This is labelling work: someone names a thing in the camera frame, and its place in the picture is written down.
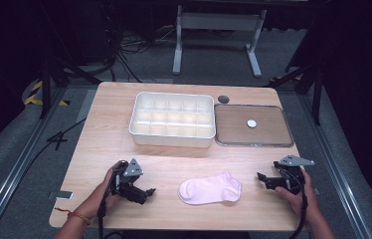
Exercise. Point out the white compartment storage box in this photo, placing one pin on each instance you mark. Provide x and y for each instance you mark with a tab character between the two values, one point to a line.
172	119

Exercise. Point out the person's right hand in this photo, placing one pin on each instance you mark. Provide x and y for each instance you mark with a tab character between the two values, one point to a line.
301	200

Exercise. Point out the white metal desk frame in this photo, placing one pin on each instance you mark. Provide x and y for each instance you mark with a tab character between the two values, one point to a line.
219	21

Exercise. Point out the person's left hand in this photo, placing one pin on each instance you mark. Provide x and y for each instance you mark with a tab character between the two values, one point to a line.
99	199

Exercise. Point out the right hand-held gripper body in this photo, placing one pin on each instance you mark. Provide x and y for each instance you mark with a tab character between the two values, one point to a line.
290	177

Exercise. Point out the dark round table grommet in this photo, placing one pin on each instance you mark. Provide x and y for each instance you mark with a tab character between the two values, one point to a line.
223	99

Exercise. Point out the pink sock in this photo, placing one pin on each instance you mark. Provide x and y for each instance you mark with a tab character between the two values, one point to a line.
210	189

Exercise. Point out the aluminium floor rail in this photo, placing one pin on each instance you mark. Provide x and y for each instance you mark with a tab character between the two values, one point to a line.
18	166
334	166

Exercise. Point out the black metal stand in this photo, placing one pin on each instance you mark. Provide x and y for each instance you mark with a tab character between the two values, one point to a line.
316	96
46	89

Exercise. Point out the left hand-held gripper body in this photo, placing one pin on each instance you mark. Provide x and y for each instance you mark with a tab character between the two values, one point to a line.
131	186

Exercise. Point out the grey tape piece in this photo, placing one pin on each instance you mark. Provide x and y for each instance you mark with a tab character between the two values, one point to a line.
62	195
316	191

